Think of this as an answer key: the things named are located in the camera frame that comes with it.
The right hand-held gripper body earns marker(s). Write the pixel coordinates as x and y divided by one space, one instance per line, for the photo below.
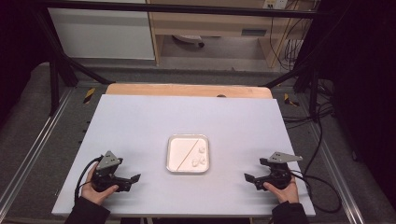
278 174

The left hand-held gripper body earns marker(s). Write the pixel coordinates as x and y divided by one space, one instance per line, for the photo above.
106 174

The white square tray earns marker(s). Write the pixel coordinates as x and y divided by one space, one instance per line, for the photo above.
176 152

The small white marshmallow piece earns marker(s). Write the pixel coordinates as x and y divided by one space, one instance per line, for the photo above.
195 162
202 160
201 150

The thin wooden skewer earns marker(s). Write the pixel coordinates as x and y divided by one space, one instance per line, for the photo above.
186 155

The person's right hand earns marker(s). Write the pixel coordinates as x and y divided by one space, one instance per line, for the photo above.
285 194

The person's left hand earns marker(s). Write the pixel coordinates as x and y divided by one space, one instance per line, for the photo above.
95 194

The white table board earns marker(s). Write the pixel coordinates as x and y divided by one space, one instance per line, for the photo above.
140 124

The yellow black tape strip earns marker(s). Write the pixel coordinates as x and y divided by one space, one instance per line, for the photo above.
89 95
290 100

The wooden table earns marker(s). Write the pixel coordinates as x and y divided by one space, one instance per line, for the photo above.
186 90

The dark curtain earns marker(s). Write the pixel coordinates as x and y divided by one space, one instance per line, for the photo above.
18 46
364 93

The white cabinet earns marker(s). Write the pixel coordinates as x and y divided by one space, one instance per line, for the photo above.
99 34

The office chair base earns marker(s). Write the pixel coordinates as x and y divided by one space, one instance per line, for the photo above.
190 39

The light wooden desk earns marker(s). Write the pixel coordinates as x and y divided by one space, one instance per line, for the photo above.
214 23

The aluminium floor rail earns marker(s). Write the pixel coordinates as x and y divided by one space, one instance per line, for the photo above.
37 146
330 155

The white wall socket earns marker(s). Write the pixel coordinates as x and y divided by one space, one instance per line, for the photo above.
275 3

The black metal frame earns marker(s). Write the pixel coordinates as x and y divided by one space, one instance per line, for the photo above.
186 8

